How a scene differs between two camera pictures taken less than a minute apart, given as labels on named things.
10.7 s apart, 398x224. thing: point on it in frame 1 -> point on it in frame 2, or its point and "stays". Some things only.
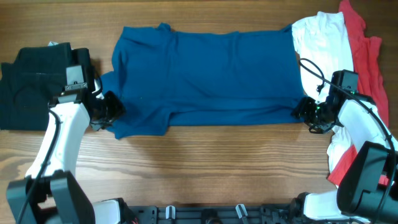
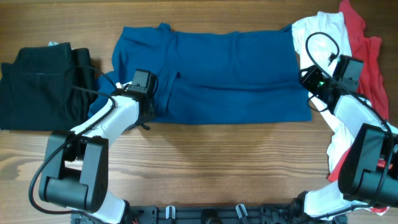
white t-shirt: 323,46 stays
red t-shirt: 371,74 stays
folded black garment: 37,77 stays
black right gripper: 301,110 -> 307,79
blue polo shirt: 164,78 stays
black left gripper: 117,109 -> 151,112
